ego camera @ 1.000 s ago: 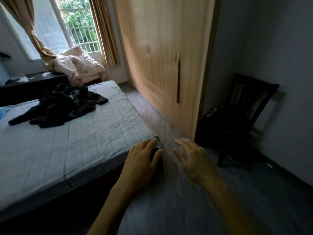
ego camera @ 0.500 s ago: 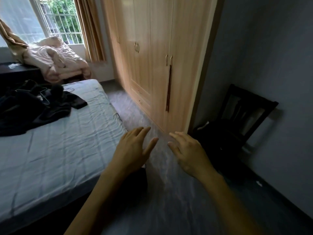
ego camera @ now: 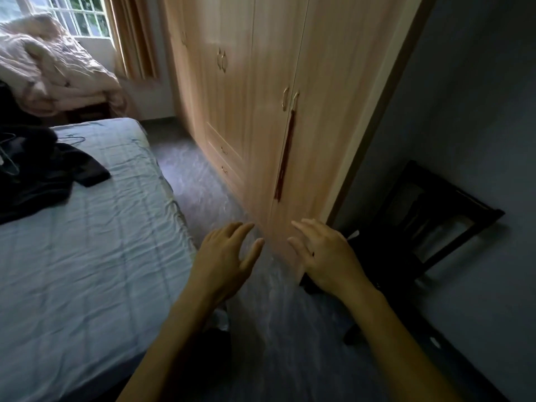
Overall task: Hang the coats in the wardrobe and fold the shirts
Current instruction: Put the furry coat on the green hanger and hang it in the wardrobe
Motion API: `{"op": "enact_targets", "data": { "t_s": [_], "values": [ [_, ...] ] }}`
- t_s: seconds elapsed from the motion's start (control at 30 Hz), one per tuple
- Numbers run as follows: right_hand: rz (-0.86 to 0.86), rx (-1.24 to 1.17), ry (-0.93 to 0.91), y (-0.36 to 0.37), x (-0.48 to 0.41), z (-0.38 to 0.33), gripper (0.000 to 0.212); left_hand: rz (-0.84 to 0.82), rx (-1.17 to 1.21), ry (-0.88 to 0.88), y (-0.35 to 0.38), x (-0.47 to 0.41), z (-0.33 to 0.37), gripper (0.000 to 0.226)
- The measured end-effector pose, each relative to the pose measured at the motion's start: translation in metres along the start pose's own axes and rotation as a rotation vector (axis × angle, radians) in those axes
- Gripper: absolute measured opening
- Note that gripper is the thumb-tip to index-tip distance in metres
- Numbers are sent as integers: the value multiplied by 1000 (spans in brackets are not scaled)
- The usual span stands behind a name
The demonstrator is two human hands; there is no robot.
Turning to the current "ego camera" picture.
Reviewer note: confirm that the person's right thumb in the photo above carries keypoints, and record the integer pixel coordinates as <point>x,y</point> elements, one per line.
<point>298,249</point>

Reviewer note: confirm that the red tassel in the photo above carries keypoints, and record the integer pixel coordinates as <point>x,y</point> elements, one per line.
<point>285,156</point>

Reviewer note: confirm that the bed with light blue sheet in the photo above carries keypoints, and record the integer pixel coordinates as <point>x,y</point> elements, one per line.
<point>92,263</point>

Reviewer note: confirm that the person's left hand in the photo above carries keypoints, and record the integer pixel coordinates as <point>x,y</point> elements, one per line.
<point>217,267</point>

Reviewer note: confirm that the black clothing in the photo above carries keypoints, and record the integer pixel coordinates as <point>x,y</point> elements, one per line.
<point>37,175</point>

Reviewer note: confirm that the person's right hand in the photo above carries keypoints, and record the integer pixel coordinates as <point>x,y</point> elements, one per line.
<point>331,259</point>

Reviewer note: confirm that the black wooden chair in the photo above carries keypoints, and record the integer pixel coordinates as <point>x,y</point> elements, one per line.
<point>423,230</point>

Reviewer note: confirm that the person's right forearm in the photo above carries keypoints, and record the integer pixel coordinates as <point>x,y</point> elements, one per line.
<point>398,347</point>

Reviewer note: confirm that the person's left thumb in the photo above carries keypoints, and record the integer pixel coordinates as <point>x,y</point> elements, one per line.
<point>254,254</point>

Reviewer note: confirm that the beige curtain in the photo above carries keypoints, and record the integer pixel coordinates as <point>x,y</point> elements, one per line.
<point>132,37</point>

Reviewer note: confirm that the window with white grille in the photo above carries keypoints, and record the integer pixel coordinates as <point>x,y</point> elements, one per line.
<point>79,14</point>

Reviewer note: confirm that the light wooden wardrobe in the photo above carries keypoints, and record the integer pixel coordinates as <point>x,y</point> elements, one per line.
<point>259,58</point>

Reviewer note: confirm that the pink crumpled quilt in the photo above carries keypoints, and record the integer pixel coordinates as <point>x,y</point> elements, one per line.
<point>50,66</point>

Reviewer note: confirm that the person's left forearm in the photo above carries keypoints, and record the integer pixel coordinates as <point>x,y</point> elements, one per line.
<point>176,351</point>

